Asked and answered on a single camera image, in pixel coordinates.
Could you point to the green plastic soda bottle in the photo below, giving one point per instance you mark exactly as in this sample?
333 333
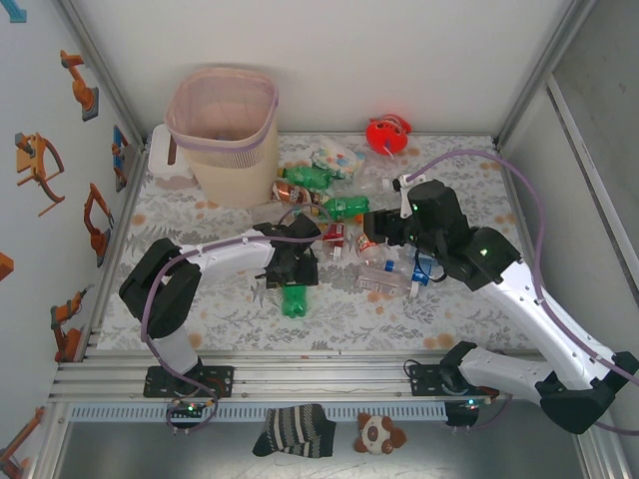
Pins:
297 302
347 207
309 177

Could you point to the clear bottle orange cap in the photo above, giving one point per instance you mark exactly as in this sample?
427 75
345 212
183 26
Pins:
367 247

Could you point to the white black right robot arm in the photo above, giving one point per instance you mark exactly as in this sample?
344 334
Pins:
539 319

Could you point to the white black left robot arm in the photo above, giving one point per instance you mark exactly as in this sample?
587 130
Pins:
224 254

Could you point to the beige ribbed plastic bin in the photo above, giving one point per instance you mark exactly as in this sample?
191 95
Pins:
234 179

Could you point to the pink translucent bin liner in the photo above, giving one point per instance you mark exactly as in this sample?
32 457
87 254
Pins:
224 110

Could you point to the small red white bottle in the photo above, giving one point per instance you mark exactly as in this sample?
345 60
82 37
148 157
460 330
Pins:
335 252

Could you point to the floral print tablecloth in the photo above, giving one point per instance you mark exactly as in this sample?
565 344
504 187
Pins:
299 319

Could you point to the clear square plastic bottle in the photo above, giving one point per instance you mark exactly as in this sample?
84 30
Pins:
267 212

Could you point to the clear bottle white cap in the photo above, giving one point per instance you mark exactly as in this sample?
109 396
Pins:
372 187

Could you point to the brown copper label bottle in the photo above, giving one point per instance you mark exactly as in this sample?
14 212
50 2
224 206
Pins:
294 193

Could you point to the clear bottle blue cap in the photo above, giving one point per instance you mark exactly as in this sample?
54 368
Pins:
389 266
379 282

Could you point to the red plastic toy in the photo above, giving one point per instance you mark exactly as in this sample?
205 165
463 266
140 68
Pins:
382 135

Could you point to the striped black grey sock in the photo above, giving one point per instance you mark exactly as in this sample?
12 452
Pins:
294 431

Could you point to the pink white tissue box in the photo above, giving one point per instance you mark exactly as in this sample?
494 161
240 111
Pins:
162 159

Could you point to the brown white plush toy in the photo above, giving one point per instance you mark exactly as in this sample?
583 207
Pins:
379 434

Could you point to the small orange robot sticker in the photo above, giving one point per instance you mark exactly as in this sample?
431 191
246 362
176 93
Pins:
82 95

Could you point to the orange clawed robot sticker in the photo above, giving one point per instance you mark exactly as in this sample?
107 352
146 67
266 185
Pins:
27 167

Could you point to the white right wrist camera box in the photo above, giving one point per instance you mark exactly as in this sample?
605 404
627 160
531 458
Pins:
402 185

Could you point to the aluminium frame rail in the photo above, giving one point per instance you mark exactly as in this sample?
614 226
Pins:
324 384

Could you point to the aluminium frame post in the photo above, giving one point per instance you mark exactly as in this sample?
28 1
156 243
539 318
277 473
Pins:
546 65
107 67

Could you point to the blue orange wall sticker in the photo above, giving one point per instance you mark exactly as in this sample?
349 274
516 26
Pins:
120 149

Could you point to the orange machine wall sticker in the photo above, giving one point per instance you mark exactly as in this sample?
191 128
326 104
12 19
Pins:
5 267

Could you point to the blue gantry wall sticker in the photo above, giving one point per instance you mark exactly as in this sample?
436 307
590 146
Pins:
17 15

